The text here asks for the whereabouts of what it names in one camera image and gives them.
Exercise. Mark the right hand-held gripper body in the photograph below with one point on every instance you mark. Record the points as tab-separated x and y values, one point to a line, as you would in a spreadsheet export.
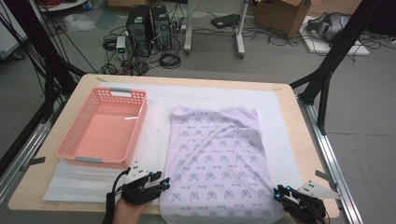
308	207

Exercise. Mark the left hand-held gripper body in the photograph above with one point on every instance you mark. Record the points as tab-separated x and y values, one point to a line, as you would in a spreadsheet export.
137	193

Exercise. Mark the lavender patterned cloth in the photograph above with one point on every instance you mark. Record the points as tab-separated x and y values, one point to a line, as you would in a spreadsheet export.
218	161

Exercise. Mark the pink plastic basket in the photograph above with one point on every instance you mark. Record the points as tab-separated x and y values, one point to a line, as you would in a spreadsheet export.
106	133

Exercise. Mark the person's right hand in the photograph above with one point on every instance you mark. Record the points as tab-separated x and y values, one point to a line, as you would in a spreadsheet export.
295	221

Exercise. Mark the person's left hand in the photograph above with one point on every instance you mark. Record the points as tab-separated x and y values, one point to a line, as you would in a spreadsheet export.
127	214

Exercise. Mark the small white power box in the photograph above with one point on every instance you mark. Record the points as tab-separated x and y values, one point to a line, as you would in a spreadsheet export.
120	43

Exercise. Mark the black computer tower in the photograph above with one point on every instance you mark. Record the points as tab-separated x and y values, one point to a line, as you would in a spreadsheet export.
138	31
162	28

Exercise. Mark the white foam board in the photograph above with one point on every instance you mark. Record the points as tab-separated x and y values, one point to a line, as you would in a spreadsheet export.
317	46

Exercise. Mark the white metal stand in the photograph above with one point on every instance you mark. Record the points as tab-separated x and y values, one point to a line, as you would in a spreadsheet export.
187	31

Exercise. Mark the grey helmet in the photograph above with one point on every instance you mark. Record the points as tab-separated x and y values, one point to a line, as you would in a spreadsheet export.
330	26

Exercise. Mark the black flat device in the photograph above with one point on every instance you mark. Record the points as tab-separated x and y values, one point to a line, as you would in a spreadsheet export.
225	20

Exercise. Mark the clear plastic bag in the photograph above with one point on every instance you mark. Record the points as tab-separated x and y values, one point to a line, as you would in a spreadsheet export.
79	22

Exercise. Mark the large cardboard box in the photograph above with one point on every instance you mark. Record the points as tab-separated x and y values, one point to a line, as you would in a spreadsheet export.
280	18

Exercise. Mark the white cabinet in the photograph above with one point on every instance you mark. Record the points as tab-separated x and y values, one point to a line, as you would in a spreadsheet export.
9	37

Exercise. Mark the grey metal bracket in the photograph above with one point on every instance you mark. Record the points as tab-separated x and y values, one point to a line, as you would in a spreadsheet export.
32	162
326	178

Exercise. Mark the aluminium rail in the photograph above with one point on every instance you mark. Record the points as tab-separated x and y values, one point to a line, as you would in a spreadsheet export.
323	143
28	146

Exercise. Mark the black metal frame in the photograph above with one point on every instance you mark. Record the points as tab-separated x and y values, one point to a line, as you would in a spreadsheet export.
46	59
337	53

